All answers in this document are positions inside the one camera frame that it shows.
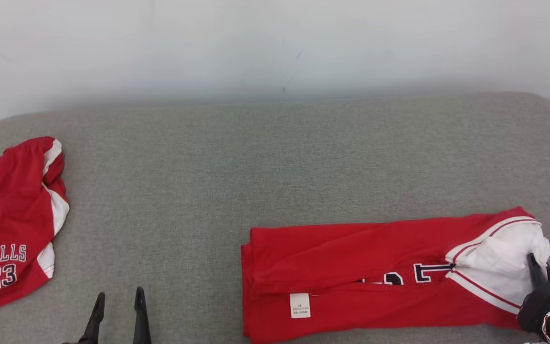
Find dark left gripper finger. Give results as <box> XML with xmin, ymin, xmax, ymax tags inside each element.
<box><xmin>77</xmin><ymin>292</ymin><xmax>106</xmax><ymax>344</ymax></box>
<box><xmin>133</xmin><ymin>287</ymin><xmax>153</xmax><ymax>344</ymax></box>

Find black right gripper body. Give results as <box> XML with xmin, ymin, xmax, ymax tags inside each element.
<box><xmin>517</xmin><ymin>279</ymin><xmax>550</xmax><ymax>334</ymax></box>

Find red Bulls 23 shorts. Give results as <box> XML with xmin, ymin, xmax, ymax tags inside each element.
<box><xmin>0</xmin><ymin>137</ymin><xmax>70</xmax><ymax>308</ymax></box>

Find red Bulls jersey white sleeves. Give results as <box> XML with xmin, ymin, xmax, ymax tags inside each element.
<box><xmin>241</xmin><ymin>206</ymin><xmax>550</xmax><ymax>344</ymax></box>

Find grey fabric sofa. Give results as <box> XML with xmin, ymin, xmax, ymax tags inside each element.
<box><xmin>0</xmin><ymin>92</ymin><xmax>550</xmax><ymax>344</ymax></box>

